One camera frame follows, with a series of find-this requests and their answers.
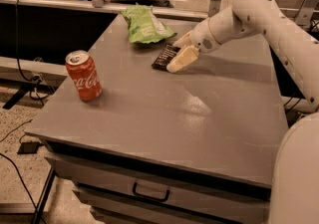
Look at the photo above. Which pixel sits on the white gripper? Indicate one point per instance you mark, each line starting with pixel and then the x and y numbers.
pixel 201 40

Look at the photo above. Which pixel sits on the black rxbar chocolate bar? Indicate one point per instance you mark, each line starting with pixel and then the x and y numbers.
pixel 166 55

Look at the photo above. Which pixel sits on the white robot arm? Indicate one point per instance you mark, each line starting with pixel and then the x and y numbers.
pixel 295 184

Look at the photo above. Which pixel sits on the green chip bag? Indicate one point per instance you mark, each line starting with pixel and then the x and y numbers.
pixel 144 27

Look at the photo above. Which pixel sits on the grey drawer cabinet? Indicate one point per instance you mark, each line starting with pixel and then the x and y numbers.
pixel 209 134

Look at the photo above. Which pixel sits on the red coca-cola can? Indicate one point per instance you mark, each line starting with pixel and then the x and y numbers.
pixel 82 70

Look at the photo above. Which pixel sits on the black power adapter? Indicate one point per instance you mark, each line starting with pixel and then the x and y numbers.
pixel 28 147

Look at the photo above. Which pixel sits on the black table leg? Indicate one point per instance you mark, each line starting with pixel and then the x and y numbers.
pixel 37 216

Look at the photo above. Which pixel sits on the black drawer handle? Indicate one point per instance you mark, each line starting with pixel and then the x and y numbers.
pixel 151 193

